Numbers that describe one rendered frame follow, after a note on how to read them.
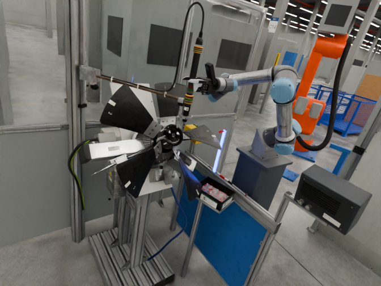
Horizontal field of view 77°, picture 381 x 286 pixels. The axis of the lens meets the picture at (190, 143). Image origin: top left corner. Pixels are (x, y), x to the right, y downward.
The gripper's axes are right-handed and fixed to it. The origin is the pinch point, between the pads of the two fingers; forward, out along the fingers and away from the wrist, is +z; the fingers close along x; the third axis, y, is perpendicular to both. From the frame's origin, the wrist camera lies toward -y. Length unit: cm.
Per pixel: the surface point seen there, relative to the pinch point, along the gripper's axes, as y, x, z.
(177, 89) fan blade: 10.3, 16.3, -6.4
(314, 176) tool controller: 27, -63, -33
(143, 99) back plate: 22.6, 36.1, 3.9
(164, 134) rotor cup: 27.6, -5.0, 12.2
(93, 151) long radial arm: 39, 7, 43
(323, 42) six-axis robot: -49, 127, -375
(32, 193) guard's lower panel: 103, 70, 66
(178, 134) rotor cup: 28.0, -5.3, 3.2
